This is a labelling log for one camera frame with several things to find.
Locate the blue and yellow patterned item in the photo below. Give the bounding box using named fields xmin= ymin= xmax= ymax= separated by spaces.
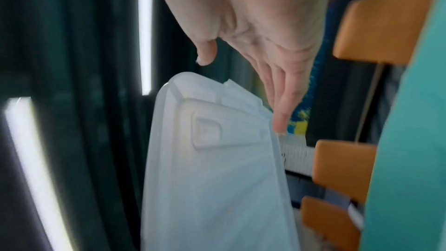
xmin=286 ymin=56 xmax=323 ymax=136

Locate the person's right hand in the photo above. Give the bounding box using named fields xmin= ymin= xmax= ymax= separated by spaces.
xmin=148 ymin=0 xmax=332 ymax=136

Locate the orange chair seat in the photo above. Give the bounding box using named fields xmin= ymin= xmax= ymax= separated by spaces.
xmin=311 ymin=139 xmax=379 ymax=205
xmin=300 ymin=196 xmax=362 ymax=251

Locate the white mesh basket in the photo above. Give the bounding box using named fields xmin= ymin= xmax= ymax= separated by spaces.
xmin=281 ymin=136 xmax=315 ymax=174

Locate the thin wooden chair leg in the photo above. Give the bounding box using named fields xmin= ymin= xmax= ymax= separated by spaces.
xmin=354 ymin=64 xmax=385 ymax=144

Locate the translucent white plastic container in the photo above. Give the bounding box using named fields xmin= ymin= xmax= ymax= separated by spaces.
xmin=140 ymin=72 xmax=301 ymax=251

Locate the orange chair backrest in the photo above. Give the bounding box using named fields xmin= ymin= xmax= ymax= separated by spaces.
xmin=332 ymin=0 xmax=440 ymax=66

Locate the teal table edge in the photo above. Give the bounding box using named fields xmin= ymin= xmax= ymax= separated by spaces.
xmin=361 ymin=0 xmax=446 ymax=251

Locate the dark green curtain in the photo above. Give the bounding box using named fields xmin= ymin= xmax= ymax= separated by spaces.
xmin=0 ymin=0 xmax=196 ymax=251

